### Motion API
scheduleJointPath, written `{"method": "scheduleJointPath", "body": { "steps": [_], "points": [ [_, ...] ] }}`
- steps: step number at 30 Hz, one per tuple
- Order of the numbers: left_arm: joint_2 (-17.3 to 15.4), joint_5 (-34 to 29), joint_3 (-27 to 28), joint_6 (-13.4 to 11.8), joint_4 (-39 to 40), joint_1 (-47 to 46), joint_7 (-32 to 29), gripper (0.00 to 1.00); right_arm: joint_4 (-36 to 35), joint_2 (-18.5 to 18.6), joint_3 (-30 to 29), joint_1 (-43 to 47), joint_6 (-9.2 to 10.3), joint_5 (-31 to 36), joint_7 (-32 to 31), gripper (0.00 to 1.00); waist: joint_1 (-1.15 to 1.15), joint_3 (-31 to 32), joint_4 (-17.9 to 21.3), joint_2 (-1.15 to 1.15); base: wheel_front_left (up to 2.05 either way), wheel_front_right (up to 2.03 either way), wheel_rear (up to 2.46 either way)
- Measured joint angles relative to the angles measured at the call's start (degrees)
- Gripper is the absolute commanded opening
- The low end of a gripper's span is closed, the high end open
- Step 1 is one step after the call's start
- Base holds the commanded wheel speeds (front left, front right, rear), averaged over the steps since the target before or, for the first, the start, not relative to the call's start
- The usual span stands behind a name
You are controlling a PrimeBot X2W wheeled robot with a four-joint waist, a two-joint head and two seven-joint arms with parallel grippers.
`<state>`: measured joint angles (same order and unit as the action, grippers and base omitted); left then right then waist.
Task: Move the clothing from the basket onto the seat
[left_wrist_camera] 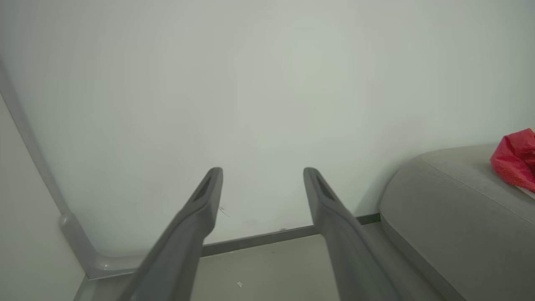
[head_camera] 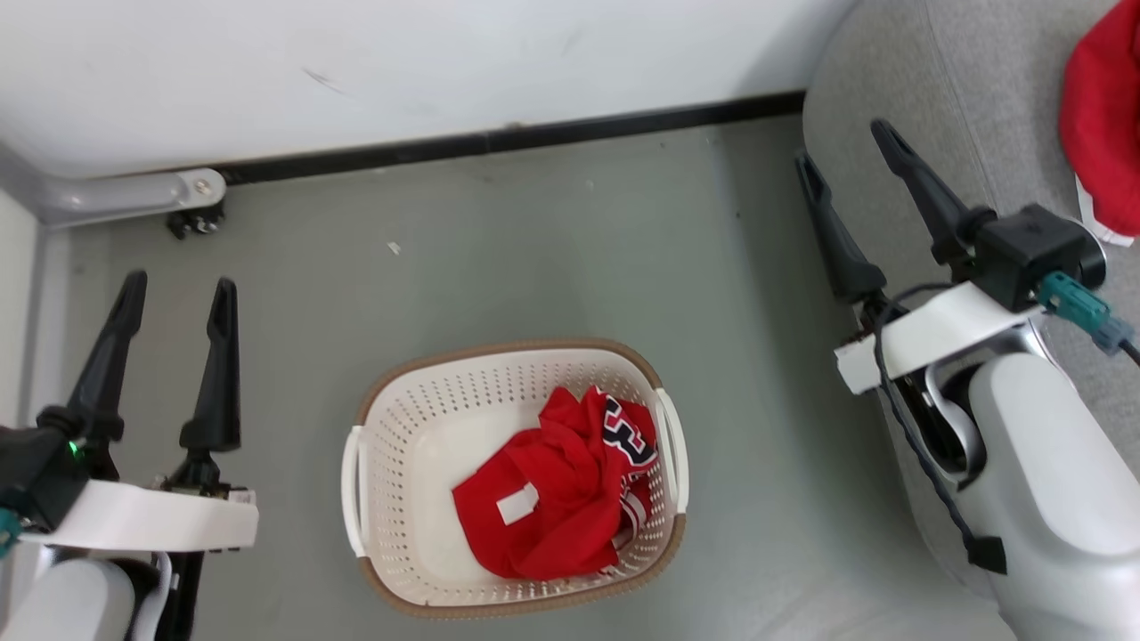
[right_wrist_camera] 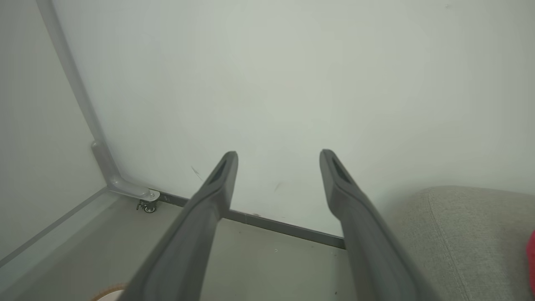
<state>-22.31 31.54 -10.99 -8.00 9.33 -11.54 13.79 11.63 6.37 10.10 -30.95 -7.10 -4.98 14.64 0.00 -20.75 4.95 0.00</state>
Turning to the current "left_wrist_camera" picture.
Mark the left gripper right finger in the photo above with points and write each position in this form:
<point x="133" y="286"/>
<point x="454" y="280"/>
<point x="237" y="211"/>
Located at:
<point x="347" y="251"/>

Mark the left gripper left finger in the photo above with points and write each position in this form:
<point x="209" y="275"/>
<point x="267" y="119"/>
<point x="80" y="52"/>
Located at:
<point x="179" y="246"/>

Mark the red and white sports jersey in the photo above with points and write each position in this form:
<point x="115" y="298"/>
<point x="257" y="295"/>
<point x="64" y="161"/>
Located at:
<point x="516" y="163"/>

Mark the grey fabric sofa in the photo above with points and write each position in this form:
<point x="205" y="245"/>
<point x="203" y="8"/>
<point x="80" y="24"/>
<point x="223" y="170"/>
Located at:
<point x="459" y="217"/>

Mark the black baseboard strip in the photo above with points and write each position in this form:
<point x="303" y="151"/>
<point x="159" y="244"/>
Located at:
<point x="259" y="240"/>

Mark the grey metal partition frame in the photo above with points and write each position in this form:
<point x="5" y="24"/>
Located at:
<point x="96" y="263"/>

